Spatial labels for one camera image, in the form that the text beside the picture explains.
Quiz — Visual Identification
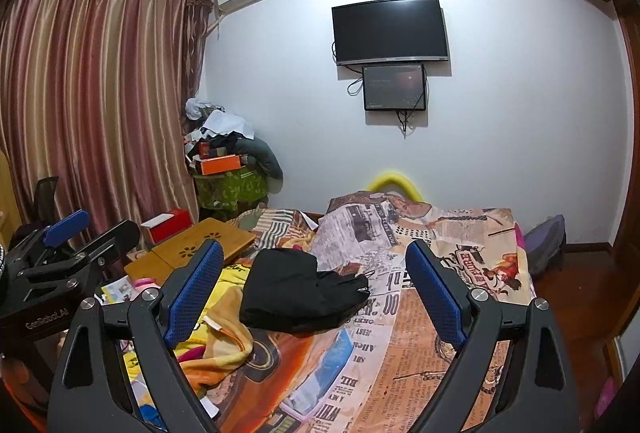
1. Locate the red striped curtain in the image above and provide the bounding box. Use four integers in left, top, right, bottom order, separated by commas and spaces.
0, 0, 213, 264

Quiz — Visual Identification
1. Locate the white crumpled cloth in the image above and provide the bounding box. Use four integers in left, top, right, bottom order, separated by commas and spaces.
185, 98, 256, 138

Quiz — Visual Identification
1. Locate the white printed packet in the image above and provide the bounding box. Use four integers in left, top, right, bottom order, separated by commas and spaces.
101, 275, 135, 305

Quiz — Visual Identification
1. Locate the red and white box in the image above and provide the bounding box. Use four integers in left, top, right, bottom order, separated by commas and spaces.
140, 208, 193, 245

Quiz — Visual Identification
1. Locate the green patterned bag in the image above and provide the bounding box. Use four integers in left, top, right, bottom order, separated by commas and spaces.
192, 168, 271, 214

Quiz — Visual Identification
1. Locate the yellow fleece blanket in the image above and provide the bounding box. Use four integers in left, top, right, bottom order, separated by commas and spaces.
120, 263, 256, 389

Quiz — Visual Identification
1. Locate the black zip hoodie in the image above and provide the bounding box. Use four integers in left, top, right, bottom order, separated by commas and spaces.
239, 248, 372, 331

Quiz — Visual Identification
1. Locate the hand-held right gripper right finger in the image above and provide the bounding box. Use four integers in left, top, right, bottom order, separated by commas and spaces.
405, 239, 581, 433

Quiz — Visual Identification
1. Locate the pile of dark clothes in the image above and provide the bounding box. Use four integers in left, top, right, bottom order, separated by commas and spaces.
185, 113, 241, 161

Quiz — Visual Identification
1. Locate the bed with newspaper-print sheet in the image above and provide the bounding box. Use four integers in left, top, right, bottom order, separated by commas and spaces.
197, 190, 538, 433

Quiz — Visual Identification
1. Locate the grey purple backpack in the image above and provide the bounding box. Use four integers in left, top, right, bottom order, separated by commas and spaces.
522, 214, 568, 279

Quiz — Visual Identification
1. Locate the yellow curved cushion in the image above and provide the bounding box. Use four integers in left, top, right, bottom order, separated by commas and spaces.
369, 170, 423, 202

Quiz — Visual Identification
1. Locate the orange box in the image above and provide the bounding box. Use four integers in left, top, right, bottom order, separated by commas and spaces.
194, 154, 241, 176

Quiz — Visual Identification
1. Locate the black mesh chair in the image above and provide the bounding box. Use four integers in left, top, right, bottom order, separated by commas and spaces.
27, 175, 61, 226

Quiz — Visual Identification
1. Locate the wooden folding lap table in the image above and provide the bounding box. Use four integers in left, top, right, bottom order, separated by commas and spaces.
124, 218, 257, 286

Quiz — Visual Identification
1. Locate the black monitor cable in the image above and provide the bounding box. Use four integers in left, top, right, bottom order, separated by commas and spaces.
397, 109, 426, 136

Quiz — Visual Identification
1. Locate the black wall television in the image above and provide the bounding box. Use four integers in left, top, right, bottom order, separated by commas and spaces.
331, 0, 448, 67

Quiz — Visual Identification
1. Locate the pink slipper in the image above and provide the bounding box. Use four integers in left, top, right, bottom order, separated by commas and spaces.
595, 375, 618, 419

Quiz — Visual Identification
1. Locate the black television cable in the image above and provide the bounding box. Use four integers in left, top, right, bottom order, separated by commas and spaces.
331, 40, 365, 96

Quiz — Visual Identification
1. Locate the grey cloth bundle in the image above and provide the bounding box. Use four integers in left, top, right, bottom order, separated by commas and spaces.
232, 135, 285, 181

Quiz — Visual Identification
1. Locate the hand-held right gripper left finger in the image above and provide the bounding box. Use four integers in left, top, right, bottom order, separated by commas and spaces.
46, 239, 226, 433

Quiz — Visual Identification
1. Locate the grey striped cloth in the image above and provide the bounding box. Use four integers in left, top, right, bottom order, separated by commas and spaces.
227, 208, 321, 254

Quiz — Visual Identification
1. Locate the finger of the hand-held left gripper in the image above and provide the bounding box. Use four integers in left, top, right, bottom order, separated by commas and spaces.
7, 209, 92, 281
0, 219, 142, 310

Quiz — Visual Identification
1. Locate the brown wooden door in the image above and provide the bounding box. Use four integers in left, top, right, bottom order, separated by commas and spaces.
612, 0, 640, 264

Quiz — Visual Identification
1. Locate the small black wall monitor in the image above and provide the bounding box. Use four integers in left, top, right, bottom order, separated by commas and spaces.
362, 63, 427, 112

